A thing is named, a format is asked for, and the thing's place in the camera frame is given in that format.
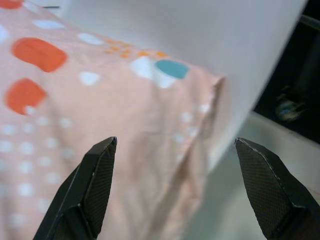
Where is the white bed sheet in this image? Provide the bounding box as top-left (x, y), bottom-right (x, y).
top-left (42, 0), bottom-right (309, 173)

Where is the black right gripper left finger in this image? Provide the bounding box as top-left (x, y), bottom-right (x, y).
top-left (32, 136), bottom-right (118, 240)

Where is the pink spotted pillow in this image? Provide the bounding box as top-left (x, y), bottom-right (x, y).
top-left (0, 0), bottom-right (226, 240)

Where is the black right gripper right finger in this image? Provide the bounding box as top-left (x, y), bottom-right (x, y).
top-left (234, 137), bottom-right (320, 240)

